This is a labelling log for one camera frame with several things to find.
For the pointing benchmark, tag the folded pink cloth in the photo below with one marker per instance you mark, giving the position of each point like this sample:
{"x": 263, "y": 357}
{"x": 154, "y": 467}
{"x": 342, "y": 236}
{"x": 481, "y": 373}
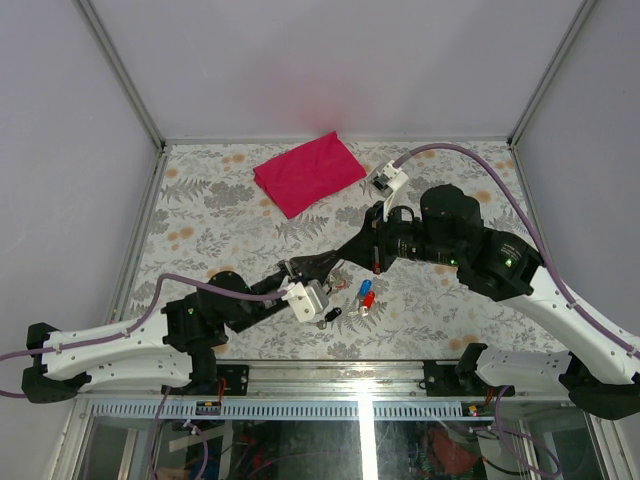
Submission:
{"x": 304, "y": 175}

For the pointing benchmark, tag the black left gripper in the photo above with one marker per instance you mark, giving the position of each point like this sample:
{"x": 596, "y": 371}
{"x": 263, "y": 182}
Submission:
{"x": 317, "y": 268}

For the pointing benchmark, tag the aluminium front rail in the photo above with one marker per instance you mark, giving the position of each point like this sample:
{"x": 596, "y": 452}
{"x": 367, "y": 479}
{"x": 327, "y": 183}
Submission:
{"x": 312, "y": 390}

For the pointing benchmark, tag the large metal keyring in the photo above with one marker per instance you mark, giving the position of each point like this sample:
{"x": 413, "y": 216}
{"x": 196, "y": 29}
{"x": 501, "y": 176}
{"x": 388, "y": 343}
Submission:
{"x": 337, "y": 280}

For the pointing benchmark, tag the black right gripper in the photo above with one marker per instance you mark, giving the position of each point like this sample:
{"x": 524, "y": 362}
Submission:
{"x": 369, "y": 248}

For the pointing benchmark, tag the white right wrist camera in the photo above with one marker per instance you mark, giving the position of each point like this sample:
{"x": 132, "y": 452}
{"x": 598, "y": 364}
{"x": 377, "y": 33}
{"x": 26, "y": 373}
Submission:
{"x": 390, "y": 181}

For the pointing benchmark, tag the floral table mat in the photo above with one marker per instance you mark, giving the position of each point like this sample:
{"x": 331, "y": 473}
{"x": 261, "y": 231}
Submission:
{"x": 210, "y": 216}

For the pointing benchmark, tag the blue key tag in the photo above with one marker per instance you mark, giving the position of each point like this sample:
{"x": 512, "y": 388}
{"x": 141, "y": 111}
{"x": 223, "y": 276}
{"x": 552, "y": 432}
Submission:
{"x": 366, "y": 286}

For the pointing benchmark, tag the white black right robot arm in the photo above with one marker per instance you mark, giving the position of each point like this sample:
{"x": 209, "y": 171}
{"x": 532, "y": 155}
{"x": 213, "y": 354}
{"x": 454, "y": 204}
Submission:
{"x": 596, "y": 374}

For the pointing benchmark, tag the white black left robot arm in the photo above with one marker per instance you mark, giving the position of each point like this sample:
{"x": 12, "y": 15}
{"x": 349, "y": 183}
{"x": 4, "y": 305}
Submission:
{"x": 171, "y": 350}

